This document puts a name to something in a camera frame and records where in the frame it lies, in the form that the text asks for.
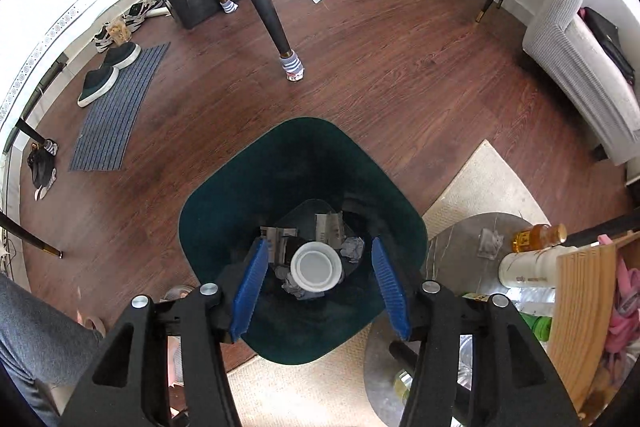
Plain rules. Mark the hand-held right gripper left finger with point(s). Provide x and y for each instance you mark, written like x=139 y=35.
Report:
x=250 y=287

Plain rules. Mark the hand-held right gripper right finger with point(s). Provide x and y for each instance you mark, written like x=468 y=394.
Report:
x=392 y=292

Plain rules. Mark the white paper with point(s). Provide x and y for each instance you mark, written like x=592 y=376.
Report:
x=352 y=249
x=300 y=291

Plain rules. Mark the white plastic lid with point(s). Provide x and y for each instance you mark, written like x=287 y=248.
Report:
x=315 y=267

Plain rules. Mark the dark green trash bin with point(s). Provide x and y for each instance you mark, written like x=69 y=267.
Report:
x=300 y=157

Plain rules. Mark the small clear plastic bag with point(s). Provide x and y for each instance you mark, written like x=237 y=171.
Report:
x=491 y=244

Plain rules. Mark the beige rug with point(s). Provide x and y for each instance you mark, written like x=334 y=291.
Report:
x=480 y=187

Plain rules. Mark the white thermos bottle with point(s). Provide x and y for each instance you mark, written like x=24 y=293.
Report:
x=530 y=269

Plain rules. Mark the green plastic bottle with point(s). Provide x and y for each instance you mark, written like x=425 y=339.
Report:
x=535 y=327

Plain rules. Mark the amber glass bottle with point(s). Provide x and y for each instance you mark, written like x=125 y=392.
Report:
x=537 y=237

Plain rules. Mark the wooden board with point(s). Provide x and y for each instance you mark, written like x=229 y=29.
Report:
x=580 y=307

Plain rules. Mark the person's leg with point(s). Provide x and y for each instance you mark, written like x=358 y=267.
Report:
x=35 y=337

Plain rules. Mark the striped table leg sock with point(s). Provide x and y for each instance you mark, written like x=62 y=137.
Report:
x=294 y=67
x=229 y=6

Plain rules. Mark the grey striped doormat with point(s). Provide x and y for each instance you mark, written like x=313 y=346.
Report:
x=115 y=107

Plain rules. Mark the gold tipped black leg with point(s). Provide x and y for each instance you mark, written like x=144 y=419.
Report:
x=30 y=234

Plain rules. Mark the pink cloth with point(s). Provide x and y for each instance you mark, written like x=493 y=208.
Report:
x=625 y=287

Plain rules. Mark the black shoes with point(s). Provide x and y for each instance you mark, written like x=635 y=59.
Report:
x=42 y=172

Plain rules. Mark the dark green slipper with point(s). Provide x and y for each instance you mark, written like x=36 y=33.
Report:
x=97 y=87
x=122 y=54

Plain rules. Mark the white black sneaker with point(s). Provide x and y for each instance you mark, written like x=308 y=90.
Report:
x=140 y=14
x=105 y=38

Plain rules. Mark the black storage box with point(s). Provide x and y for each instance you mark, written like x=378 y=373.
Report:
x=195 y=2

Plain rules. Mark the grey armchair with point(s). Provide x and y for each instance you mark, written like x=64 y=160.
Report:
x=560 y=37

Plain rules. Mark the black handbag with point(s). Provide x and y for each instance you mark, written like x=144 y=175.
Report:
x=607 y=42

